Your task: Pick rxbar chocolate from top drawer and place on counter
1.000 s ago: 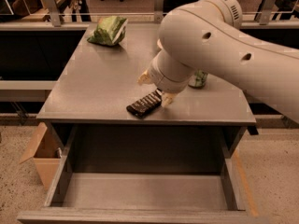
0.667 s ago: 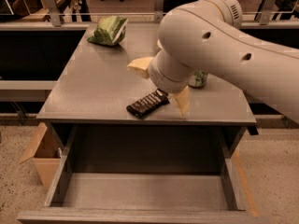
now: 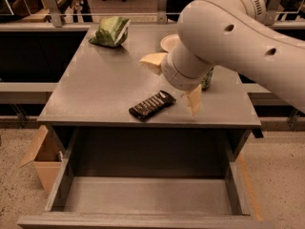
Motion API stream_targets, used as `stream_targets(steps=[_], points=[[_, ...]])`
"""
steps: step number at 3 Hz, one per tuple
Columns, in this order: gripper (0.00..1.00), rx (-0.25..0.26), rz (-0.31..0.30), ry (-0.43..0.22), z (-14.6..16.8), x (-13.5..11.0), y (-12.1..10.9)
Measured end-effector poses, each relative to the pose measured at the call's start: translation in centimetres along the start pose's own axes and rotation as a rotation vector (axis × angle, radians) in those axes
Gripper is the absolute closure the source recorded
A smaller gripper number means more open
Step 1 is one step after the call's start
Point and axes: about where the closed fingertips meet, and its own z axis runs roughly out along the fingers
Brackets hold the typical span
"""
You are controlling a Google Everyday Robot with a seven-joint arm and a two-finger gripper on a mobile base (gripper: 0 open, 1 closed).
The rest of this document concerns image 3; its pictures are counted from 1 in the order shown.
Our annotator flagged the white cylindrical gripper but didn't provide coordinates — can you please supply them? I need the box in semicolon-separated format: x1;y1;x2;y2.
138;42;214;115

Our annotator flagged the black rxbar chocolate wrapper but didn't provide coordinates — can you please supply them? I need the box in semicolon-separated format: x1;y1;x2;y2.
129;91;176;121

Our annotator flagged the grey top drawer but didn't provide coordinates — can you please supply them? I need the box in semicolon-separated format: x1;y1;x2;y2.
17;128;274;229

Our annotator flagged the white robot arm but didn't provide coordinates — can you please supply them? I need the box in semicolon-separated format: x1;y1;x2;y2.
139;0;305;113

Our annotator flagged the grey cabinet counter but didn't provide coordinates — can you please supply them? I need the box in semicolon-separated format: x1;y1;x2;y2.
36;23;262;177

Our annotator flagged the green soda can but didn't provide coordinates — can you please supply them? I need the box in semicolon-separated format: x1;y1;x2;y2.
201;69;214;91

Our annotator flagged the white paper bowl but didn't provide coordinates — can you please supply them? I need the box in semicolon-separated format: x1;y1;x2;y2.
160;34;179;52

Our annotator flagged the green chip bag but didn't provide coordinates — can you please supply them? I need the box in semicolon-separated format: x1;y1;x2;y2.
89;16;131;48

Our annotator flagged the open cardboard box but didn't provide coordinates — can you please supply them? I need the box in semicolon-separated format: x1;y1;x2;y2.
20;125;63;194

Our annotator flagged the metal glass railing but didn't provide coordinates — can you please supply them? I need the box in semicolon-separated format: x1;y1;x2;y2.
0;0;305;29

